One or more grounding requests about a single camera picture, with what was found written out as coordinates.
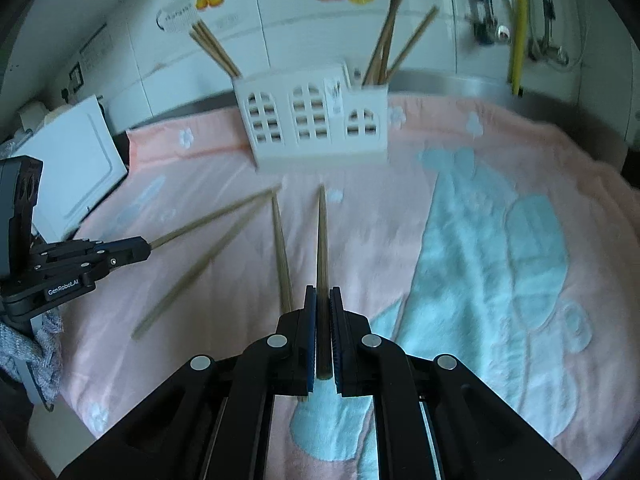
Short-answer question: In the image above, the metal water valve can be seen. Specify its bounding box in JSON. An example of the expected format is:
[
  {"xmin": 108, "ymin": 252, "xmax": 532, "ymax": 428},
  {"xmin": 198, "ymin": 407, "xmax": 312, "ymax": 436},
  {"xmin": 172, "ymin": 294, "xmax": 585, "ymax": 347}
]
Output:
[
  {"xmin": 472, "ymin": 20, "xmax": 513, "ymax": 46},
  {"xmin": 530, "ymin": 42, "xmax": 571, "ymax": 66}
]

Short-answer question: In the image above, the white house-shaped utensil holder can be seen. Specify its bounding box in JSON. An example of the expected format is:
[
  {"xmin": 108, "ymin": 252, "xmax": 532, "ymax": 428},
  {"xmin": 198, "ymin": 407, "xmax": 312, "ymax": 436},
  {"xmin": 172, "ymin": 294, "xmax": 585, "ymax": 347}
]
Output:
[{"xmin": 232, "ymin": 61, "xmax": 391, "ymax": 171}]

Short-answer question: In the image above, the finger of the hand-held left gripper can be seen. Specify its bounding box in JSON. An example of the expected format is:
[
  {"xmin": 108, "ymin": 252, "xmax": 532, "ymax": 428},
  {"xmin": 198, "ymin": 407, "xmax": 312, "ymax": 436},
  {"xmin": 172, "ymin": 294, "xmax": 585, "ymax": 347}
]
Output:
[
  {"xmin": 35, "ymin": 256, "xmax": 151, "ymax": 291},
  {"xmin": 31, "ymin": 237, "xmax": 152, "ymax": 262}
]

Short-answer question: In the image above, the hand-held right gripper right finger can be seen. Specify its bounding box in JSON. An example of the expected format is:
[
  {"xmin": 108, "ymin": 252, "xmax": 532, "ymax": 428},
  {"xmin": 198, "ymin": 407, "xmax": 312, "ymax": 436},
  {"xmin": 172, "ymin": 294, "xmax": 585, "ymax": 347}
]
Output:
[{"xmin": 327, "ymin": 286, "xmax": 585, "ymax": 480}]

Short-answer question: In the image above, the pink printed towel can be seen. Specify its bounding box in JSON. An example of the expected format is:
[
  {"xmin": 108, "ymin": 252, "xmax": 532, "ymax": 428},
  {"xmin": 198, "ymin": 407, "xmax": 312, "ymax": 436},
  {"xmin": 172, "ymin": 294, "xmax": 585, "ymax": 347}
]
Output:
[{"xmin": 47, "ymin": 92, "xmax": 631, "ymax": 480}]

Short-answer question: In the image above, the person's left forearm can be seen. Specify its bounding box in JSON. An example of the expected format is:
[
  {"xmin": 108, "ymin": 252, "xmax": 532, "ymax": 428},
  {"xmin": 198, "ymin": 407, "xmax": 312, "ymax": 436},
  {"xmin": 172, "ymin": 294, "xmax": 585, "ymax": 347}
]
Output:
[{"xmin": 0, "ymin": 307, "xmax": 66, "ymax": 401}]

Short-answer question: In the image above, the yellow gas hose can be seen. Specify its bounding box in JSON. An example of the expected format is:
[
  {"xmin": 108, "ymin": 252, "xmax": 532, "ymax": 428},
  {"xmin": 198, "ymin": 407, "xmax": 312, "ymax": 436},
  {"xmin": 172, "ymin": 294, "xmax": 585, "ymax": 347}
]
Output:
[{"xmin": 506, "ymin": 0, "xmax": 532, "ymax": 97}]

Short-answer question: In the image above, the wooden chopstick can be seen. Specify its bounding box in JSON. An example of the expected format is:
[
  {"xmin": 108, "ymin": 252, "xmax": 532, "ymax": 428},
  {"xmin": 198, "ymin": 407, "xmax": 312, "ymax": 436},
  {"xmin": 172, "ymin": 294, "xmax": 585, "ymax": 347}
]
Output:
[
  {"xmin": 147, "ymin": 185, "xmax": 283, "ymax": 252},
  {"xmin": 386, "ymin": 6, "xmax": 440, "ymax": 82},
  {"xmin": 199, "ymin": 21, "xmax": 244, "ymax": 77},
  {"xmin": 194, "ymin": 26, "xmax": 241, "ymax": 78},
  {"xmin": 271, "ymin": 195, "xmax": 296, "ymax": 315},
  {"xmin": 188, "ymin": 32, "xmax": 237, "ymax": 80},
  {"xmin": 315, "ymin": 185, "xmax": 335, "ymax": 381},
  {"xmin": 362, "ymin": 0, "xmax": 400, "ymax": 86},
  {"xmin": 131, "ymin": 202, "xmax": 271, "ymax": 341},
  {"xmin": 377, "ymin": 0, "xmax": 404, "ymax": 84}
]

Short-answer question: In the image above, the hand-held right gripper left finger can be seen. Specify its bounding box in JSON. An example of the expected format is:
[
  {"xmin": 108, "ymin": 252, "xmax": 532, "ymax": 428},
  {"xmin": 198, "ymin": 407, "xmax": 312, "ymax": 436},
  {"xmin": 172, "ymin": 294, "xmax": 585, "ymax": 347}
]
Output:
[{"xmin": 57, "ymin": 285, "xmax": 318, "ymax": 480}]

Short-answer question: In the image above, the metal faucet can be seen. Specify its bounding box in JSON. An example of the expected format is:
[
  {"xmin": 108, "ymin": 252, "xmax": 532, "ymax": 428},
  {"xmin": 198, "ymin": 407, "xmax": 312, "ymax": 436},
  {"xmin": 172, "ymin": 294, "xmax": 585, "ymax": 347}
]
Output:
[{"xmin": 532, "ymin": 0, "xmax": 558, "ymax": 56}]

